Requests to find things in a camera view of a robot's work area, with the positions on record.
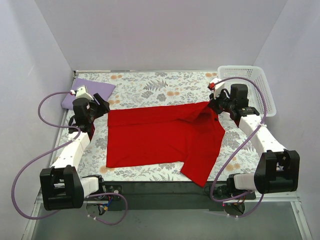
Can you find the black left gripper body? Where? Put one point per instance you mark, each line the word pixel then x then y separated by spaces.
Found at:
pixel 99 106

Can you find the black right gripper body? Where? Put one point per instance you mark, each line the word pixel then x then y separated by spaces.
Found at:
pixel 217 103

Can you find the red t shirt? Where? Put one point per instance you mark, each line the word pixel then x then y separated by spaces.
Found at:
pixel 188 133

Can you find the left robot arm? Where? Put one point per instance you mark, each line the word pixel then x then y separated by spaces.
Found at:
pixel 61 185

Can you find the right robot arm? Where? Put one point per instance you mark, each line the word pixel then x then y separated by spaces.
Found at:
pixel 278 168

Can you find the folded lilac t shirt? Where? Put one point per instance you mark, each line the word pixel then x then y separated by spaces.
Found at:
pixel 105 90

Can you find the white plastic basket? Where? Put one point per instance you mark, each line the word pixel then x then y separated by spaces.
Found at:
pixel 255 79

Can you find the floral table mat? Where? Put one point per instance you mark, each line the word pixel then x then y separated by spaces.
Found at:
pixel 149 89

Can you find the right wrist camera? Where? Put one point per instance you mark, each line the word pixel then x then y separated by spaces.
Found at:
pixel 216 85

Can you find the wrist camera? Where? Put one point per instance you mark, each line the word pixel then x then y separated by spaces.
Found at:
pixel 81 92
pixel 216 85

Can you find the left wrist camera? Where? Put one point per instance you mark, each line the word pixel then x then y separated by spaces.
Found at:
pixel 81 92

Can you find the aluminium table frame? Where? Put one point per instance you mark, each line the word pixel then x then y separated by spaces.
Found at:
pixel 276 216

